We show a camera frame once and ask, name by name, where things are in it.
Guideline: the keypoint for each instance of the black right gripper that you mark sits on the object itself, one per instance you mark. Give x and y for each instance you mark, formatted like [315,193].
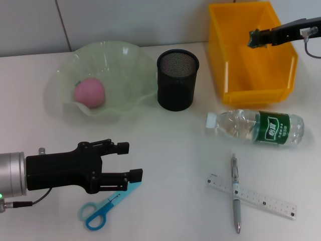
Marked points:
[291,31]

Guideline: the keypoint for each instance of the transparent plastic ruler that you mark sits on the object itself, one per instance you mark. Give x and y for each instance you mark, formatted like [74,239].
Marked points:
[265,200]

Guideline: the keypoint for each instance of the black mesh pen cup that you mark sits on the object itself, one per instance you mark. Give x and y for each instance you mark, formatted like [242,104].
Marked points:
[176,88]

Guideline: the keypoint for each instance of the pink peach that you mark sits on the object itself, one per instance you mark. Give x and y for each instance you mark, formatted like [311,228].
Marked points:
[90,93]

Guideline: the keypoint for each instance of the grey ballpoint pen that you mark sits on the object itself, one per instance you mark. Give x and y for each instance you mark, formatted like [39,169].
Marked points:
[236,208]

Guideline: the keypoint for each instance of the clear green-label water bottle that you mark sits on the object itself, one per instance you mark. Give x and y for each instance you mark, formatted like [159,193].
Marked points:
[240,123]

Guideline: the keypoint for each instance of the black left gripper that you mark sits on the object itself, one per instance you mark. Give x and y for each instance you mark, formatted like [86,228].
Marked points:
[60,170]

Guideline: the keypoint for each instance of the blue scissors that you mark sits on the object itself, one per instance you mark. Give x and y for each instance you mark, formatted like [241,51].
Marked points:
[99,213]

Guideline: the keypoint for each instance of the pale green glass fruit plate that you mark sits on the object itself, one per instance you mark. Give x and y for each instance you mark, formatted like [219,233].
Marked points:
[120,75]

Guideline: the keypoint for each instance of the yellow plastic bin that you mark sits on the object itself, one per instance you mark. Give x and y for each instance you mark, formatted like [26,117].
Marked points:
[253,75]

